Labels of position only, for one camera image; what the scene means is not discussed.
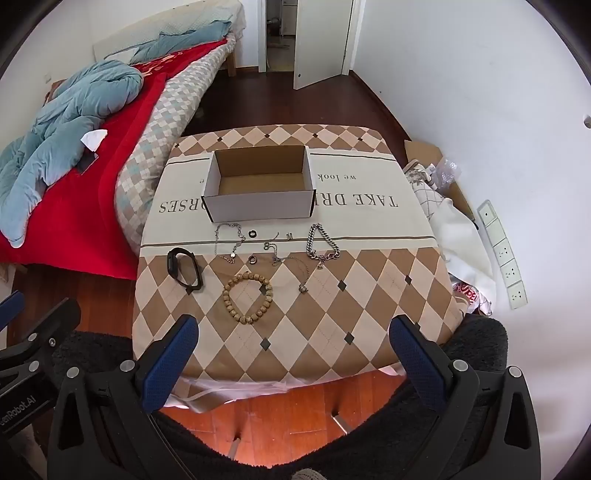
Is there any thin necklace with pendant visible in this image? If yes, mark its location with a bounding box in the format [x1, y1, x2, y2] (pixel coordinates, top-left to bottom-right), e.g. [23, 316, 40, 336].
[272, 253, 325, 295]

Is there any white power strip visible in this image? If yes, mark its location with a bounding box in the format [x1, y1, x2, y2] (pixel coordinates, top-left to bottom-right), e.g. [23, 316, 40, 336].
[475, 199, 528, 311]

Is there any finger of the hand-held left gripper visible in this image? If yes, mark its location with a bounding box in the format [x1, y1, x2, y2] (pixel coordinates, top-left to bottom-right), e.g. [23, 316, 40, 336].
[0, 298, 82, 384]
[0, 290, 26, 331]

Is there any white quilted bed cover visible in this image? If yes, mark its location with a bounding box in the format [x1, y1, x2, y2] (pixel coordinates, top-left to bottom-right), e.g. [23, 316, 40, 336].
[92, 0, 246, 63]

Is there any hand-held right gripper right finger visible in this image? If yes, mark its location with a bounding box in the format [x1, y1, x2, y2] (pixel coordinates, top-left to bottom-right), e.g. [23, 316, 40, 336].
[389, 315, 543, 480]

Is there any black fitness band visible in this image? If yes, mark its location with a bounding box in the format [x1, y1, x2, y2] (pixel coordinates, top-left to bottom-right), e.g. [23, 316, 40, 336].
[167, 247, 204, 293]

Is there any argyle bed sheet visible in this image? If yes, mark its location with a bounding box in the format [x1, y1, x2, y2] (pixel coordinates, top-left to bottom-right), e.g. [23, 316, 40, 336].
[114, 45, 232, 254]

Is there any thick silver chain bracelet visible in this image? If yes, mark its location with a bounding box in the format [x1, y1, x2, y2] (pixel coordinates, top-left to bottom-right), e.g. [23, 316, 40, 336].
[307, 223, 341, 262]

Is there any wooden bed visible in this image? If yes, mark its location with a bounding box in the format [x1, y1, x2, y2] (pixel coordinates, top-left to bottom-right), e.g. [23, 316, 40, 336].
[0, 0, 247, 287]

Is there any clear plastic bag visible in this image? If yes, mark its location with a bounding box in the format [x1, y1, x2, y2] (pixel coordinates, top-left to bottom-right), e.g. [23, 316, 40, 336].
[431, 156, 463, 186]

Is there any wooden bead bracelet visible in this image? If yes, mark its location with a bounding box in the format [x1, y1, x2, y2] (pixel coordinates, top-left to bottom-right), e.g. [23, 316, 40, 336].
[223, 272, 274, 324]

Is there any light blue duvet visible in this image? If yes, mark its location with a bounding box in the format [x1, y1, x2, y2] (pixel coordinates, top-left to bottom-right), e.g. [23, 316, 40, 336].
[0, 60, 145, 249]

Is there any thin silver chain bracelet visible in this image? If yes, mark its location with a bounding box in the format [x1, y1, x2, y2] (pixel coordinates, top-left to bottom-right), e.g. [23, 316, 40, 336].
[214, 222, 246, 265]

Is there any flat cardboard sheet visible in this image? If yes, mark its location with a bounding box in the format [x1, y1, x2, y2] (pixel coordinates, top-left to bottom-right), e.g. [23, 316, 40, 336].
[404, 138, 477, 223]

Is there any cardboard box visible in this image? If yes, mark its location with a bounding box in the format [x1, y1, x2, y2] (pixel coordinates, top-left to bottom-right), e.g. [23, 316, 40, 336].
[202, 145, 317, 223]

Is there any red blanket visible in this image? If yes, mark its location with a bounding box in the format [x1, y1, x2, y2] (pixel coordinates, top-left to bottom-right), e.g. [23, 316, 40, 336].
[0, 38, 229, 281]

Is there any teal cloth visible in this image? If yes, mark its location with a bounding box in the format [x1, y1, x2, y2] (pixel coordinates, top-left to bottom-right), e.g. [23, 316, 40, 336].
[128, 21, 232, 66]

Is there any white tissue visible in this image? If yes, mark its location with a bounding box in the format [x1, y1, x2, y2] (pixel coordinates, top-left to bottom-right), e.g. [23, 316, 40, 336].
[81, 130, 108, 152]

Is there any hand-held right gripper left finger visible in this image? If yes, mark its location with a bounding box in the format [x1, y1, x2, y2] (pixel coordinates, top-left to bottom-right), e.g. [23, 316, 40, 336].
[46, 315, 200, 480]

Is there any white door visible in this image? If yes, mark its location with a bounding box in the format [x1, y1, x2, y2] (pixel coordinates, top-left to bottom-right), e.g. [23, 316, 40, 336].
[293, 0, 356, 91]

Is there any brown argyle tablecloth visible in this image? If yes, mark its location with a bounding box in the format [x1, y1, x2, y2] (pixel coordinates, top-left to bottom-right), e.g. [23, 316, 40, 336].
[132, 124, 465, 385]

